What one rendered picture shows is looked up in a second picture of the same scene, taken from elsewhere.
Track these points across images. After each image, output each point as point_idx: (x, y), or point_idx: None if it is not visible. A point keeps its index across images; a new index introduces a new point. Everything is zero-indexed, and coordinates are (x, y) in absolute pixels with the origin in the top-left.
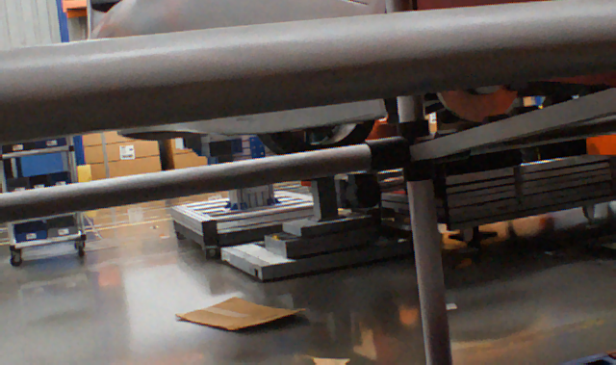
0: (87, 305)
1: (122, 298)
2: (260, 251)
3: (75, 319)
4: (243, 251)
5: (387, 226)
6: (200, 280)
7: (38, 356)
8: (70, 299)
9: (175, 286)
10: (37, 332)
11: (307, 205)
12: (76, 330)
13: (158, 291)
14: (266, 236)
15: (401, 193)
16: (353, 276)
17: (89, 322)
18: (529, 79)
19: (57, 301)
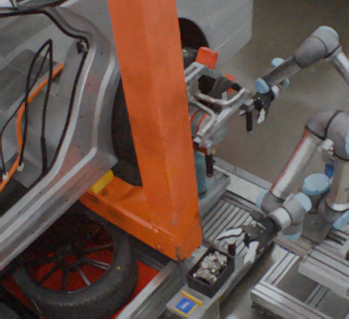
0: (282, 96)
1: (274, 111)
2: (240, 188)
3: (255, 77)
4: (259, 187)
5: (145, 242)
6: (256, 153)
7: None
8: (312, 103)
9: (262, 138)
10: (252, 60)
11: (272, 267)
12: (230, 65)
13: (263, 127)
14: (227, 175)
15: (146, 269)
16: (126, 172)
17: (239, 76)
18: None
19: (318, 99)
